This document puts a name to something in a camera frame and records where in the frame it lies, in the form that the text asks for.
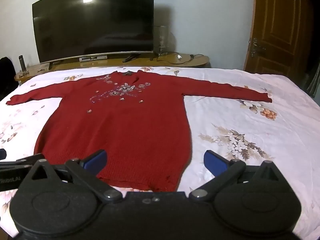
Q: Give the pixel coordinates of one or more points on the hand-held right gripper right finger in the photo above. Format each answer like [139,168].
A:
[214,162]

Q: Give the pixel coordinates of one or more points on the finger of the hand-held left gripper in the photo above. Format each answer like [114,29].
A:
[2,154]
[27,160]

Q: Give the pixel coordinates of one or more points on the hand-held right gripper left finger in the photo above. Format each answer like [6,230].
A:
[96,160]

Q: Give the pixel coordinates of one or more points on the red beaded sweater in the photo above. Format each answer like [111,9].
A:
[125,135]

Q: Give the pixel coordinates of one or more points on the floral white bed sheet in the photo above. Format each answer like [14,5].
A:
[237,100]

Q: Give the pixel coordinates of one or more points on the dark bag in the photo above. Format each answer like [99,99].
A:
[5,77]

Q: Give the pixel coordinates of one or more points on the grey metal bottle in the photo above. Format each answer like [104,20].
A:
[22,63]

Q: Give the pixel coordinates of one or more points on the wooden television stand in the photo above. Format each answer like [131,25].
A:
[112,64]

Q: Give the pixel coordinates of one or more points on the silver set-top box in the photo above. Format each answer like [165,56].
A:
[93,58]

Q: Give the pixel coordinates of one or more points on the black remote control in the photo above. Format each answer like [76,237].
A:
[130,58]

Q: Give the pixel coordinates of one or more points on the hanging grey cloth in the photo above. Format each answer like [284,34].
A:
[315,82]

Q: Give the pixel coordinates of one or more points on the black flat screen television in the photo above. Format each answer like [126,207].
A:
[95,20]

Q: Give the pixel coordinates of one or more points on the brown wooden door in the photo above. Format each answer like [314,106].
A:
[275,25]

